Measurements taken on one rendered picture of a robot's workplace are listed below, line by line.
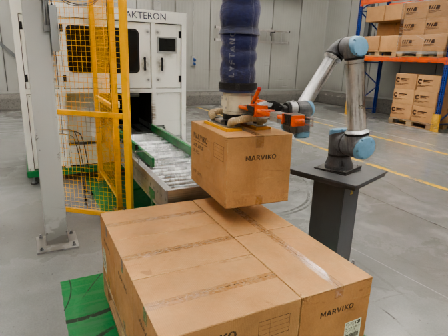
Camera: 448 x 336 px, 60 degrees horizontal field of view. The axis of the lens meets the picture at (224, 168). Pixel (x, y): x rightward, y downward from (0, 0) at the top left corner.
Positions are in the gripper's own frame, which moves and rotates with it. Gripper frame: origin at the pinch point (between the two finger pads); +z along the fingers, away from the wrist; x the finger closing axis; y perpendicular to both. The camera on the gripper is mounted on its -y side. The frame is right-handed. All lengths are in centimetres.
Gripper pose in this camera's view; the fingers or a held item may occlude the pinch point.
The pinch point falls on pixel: (259, 110)
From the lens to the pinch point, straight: 213.5
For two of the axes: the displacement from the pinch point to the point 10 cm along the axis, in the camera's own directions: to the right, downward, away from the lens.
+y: -4.4, -2.6, 8.6
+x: 0.3, -9.6, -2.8
